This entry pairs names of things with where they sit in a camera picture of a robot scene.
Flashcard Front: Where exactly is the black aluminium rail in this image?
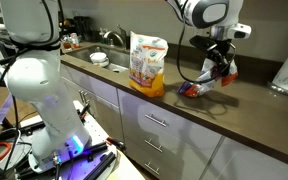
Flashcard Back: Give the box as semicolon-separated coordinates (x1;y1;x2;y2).
79;142;117;180

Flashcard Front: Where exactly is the silver cabinet door handle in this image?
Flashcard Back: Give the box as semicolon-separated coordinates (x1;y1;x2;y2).
78;89;85;105
82;91;91;105

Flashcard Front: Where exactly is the stainless steel sink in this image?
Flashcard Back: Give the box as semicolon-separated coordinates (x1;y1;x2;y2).
67;44;132;73

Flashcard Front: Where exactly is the amber bottle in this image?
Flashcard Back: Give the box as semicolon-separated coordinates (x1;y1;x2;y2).
61;34;73;50

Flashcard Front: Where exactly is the silver drawer handle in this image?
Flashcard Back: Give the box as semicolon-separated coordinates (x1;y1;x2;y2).
143;138;164;154
144;113;168;128
143;161;161;176

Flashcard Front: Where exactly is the grey kitchen cabinet unit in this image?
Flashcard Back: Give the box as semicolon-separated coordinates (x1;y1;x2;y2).
61;63;288;180

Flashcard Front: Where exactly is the purple strap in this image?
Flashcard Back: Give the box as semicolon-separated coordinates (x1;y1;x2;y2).
0;92;16;126

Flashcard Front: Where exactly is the white red pill bottle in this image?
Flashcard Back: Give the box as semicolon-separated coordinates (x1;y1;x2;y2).
69;32;80;48

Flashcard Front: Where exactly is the white bowl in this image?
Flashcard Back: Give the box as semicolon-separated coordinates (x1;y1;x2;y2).
89;51;110;68

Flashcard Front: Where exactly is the orange white plastic snack bag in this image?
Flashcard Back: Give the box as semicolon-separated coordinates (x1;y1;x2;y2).
127;31;170;99

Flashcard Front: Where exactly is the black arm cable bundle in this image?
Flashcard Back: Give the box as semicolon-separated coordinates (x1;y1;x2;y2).
0;0;65;178

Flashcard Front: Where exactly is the small soap bottle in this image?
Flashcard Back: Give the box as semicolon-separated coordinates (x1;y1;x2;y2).
98;27;107;45

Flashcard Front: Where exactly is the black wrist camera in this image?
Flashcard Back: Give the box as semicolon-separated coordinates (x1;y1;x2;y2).
189;34;219;52

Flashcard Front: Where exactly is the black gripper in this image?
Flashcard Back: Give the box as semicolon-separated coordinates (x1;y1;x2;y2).
206;38;236;78

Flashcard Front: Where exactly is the metal roll holder base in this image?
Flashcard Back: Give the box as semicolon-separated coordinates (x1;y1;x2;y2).
266;81;288;99

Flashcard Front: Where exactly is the black coffee maker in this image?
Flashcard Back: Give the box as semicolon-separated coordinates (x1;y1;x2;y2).
73;15;94;43

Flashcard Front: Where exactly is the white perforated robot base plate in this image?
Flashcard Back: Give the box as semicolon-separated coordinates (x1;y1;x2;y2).
13;99;118;180

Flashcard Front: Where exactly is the orange black clamp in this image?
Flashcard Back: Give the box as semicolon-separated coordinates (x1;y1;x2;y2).
105;136;127;152

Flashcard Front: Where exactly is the red white purple snack pack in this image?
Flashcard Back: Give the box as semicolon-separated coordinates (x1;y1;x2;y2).
199;57;240;90
177;79;215;99

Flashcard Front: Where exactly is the chrome faucet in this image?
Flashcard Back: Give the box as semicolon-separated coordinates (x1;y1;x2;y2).
103;25;128;50

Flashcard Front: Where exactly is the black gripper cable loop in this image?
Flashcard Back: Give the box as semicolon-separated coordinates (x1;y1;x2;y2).
175;0;238;85

